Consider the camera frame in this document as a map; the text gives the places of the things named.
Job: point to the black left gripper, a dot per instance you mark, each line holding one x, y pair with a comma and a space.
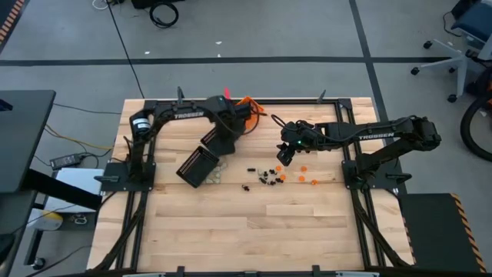
240, 113

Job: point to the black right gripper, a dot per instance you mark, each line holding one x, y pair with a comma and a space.
300, 134

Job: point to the orange plastic mesh basket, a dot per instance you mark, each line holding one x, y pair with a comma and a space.
252, 123

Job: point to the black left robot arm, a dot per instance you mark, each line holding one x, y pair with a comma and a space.
184, 114

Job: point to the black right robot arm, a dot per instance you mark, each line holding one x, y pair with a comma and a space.
376, 135

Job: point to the black equipment case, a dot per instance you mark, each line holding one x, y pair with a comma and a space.
153, 3

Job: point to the black hazard-striped platform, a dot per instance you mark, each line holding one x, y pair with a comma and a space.
434, 231

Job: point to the white box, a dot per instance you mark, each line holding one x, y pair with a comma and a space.
77, 181

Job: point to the black power adapter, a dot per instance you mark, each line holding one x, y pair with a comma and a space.
65, 161

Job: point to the metal carabiner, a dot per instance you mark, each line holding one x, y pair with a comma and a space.
78, 219

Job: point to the black desk crossbeam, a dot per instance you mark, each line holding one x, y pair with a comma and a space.
61, 188

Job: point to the blue white office chair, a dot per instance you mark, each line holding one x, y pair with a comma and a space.
474, 19

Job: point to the black desk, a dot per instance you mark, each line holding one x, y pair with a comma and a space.
23, 134

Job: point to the white yellow plastic item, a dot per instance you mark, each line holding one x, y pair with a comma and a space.
48, 221

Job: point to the black caster wheel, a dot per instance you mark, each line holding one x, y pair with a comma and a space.
38, 263

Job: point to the black hazard-striped floor mat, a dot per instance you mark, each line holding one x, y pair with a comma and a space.
9, 15

